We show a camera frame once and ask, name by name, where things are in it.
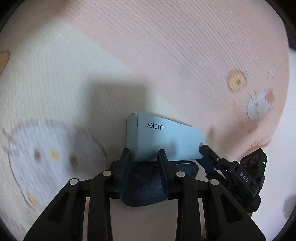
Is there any navy blue glasses case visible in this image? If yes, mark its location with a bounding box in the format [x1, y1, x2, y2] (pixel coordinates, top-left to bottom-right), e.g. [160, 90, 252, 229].
[121, 160, 199, 207]

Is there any light blue lucky box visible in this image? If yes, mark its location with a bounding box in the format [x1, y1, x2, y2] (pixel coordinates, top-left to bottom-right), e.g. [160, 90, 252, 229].
[126, 112, 206, 161]

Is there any white square pad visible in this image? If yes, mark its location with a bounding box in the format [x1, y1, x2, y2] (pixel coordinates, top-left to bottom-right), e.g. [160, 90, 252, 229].
[84, 159, 209, 241]

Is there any pink hello kitty blanket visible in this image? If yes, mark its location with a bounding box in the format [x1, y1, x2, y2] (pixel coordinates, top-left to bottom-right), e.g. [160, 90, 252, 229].
[1, 1, 290, 240]

